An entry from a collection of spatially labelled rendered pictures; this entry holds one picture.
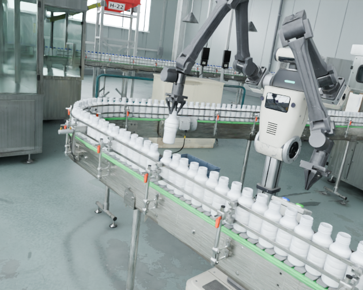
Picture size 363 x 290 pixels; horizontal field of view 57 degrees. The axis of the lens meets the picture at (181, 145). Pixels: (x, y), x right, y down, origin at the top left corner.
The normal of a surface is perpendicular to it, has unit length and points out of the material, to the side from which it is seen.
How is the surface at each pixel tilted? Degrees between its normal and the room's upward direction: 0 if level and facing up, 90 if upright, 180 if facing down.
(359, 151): 90
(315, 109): 97
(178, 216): 90
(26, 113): 90
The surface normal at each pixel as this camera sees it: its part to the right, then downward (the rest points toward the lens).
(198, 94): 0.39, 0.29
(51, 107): 0.66, 0.28
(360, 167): -0.91, 0.00
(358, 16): -0.75, 0.09
